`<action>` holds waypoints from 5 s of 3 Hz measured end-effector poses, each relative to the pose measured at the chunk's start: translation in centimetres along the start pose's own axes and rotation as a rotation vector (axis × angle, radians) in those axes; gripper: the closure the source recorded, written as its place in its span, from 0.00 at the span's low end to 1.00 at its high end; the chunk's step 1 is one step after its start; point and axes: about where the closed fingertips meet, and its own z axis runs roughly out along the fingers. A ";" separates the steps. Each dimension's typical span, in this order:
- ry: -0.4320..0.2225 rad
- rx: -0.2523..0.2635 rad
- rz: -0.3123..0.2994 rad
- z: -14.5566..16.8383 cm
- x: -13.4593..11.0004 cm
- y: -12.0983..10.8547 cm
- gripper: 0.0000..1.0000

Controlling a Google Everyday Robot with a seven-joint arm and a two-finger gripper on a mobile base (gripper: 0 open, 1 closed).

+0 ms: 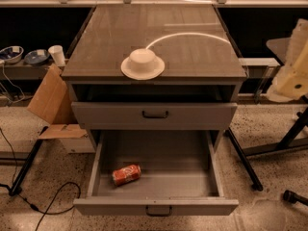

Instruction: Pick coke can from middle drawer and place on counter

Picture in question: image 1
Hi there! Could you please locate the grey drawer cabinet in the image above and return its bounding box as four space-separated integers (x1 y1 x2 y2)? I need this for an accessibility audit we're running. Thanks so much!
63 4 246 145

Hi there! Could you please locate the white upside-down bowl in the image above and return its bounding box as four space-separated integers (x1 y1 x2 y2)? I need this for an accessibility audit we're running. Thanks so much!
120 49 165 80

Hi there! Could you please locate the black caster wheel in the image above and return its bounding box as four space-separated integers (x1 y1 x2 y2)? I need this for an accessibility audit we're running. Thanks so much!
283 190 308 206

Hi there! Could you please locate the white blue bowl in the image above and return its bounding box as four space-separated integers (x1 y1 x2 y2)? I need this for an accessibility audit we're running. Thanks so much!
0 46 24 64

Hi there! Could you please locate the closed grey top drawer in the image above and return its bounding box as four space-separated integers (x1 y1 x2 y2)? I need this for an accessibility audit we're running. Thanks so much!
72 102 237 130

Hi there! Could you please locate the open grey middle drawer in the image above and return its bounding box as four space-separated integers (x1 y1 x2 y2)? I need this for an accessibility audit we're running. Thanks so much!
74 130 239 217

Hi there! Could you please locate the dark side table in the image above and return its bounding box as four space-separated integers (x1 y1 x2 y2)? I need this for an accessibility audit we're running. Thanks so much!
266 38 290 64

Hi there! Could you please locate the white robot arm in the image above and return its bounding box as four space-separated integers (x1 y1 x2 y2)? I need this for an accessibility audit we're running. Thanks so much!
266 19 308 102

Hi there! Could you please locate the white paper cup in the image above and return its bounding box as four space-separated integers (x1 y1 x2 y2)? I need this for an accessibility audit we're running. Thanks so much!
48 45 65 66

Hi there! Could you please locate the black table leg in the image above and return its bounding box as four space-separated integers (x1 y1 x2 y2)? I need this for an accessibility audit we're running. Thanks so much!
9 139 43 196
225 128 263 192

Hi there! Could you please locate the black table leg right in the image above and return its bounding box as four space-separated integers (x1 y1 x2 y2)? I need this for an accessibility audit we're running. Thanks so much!
225 128 263 192

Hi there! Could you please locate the brown cardboard box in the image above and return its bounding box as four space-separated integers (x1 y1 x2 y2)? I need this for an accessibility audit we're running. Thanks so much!
27 64 95 153

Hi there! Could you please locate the blue patterned bowl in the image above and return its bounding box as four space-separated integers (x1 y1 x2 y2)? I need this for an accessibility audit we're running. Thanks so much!
24 49 50 66

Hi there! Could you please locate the black table leg left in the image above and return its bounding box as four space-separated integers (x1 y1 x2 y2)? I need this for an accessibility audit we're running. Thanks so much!
9 139 43 196

